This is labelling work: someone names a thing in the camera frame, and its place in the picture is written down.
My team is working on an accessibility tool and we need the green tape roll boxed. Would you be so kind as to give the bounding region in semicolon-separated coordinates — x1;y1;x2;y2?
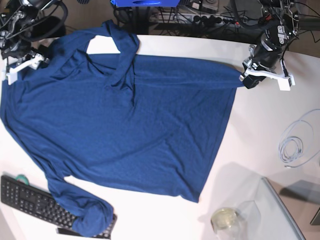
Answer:
15;174;30;185

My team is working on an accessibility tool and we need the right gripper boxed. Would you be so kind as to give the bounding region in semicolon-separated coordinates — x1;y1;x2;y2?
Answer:
15;44;51;68

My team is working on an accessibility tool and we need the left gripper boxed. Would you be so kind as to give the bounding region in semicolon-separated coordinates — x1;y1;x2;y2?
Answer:
242;43;283;89

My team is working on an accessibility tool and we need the blue box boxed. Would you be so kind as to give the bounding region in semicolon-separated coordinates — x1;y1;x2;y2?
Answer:
110;0;180;7

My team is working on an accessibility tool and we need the black computer keyboard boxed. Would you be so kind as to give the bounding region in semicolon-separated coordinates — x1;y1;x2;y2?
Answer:
0;173;117;239

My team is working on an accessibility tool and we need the coiled white cable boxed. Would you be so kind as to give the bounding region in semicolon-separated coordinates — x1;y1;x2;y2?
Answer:
278;108;320;169

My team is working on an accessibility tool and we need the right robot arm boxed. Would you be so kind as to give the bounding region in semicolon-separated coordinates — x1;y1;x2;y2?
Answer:
0;0;68;69

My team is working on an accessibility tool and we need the white power strip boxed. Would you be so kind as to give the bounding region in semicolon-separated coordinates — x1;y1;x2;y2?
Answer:
149;12;241;28

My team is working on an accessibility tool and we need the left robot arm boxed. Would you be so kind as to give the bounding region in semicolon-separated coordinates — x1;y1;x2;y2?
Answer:
230;0;299;91

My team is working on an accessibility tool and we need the dark blue t-shirt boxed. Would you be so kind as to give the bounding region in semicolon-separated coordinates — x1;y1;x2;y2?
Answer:
0;20;242;237

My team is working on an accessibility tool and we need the clear glass jar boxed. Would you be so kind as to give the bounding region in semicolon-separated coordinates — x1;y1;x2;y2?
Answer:
210;207;242;240

